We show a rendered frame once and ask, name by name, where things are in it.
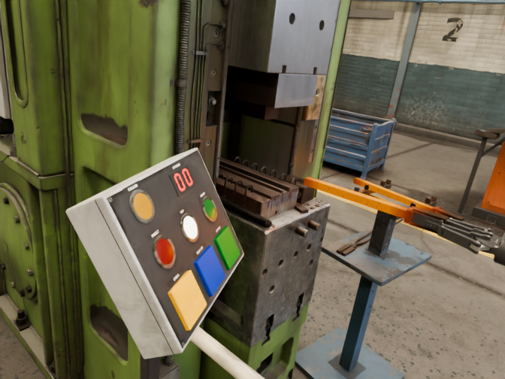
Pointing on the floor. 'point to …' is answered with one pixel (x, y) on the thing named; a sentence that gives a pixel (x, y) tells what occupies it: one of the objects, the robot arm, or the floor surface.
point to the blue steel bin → (358, 140)
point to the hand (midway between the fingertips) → (427, 219)
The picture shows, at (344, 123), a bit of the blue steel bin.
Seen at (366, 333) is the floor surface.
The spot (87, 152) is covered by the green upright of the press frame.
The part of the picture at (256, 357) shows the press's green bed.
